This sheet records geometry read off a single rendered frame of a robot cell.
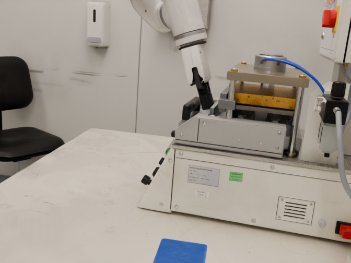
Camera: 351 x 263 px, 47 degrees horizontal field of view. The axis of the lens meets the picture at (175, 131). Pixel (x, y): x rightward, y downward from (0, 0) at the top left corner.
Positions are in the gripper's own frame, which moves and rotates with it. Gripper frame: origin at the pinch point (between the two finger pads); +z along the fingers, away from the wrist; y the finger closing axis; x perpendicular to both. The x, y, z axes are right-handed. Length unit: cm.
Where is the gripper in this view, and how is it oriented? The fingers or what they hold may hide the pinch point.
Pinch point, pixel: (207, 101)
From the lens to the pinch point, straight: 109.0
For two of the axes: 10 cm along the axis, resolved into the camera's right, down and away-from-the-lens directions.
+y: -2.4, 2.2, -9.4
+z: 2.6, 9.5, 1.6
